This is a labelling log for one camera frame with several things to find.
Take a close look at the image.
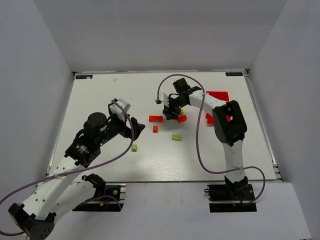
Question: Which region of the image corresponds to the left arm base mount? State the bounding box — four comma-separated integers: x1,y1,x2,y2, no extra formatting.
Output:
72,183,126,213

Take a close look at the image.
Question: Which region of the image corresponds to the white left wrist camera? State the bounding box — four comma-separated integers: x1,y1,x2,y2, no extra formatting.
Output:
108,98,131,123

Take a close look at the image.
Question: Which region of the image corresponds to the blue corner label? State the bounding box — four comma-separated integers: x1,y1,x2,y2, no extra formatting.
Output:
225,72,243,77
75,75,93,80

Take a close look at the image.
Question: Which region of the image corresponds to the red rectangular block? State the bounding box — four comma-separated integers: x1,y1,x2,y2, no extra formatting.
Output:
177,114,188,124

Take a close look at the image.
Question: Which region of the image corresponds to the small red cube block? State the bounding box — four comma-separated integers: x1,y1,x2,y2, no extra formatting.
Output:
152,125,159,133

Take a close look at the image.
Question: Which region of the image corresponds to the red plastic bin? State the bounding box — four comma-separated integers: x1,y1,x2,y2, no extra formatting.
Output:
205,91,230,126

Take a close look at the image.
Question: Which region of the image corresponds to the small green cube block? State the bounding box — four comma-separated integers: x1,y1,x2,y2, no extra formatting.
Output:
131,144,138,152

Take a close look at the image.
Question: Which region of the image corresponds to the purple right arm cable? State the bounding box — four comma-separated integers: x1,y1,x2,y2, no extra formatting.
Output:
157,74,266,206

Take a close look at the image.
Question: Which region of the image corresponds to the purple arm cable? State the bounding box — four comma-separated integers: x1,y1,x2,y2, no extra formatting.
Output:
157,74,266,206
0,98,137,237

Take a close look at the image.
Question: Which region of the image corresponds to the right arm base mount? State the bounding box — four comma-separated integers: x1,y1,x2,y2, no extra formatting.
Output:
204,184,257,213

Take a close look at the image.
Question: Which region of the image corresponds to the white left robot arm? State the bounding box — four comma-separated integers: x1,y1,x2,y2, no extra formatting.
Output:
8,98,145,240

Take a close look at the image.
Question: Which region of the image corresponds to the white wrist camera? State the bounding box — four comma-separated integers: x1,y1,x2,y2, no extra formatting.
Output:
108,98,131,123
154,92,169,107

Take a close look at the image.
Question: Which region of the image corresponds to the green flat rectangular block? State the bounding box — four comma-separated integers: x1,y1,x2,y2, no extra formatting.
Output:
171,134,182,141

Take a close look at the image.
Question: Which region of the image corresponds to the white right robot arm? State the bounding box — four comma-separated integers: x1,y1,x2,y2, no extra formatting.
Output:
155,74,248,192

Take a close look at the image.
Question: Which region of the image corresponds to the red arch block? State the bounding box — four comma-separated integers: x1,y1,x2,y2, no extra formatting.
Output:
148,115,163,123

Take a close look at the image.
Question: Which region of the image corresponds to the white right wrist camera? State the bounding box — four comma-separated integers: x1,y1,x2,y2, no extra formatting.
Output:
154,92,169,107

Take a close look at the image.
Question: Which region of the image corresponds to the left blue corner label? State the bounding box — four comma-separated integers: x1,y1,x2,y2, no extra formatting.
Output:
75,75,93,80

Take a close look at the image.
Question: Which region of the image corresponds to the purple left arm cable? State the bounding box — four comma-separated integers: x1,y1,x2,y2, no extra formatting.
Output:
0,98,137,237

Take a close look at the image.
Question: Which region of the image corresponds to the right blue corner label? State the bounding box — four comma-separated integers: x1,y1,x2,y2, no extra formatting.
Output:
225,72,243,77

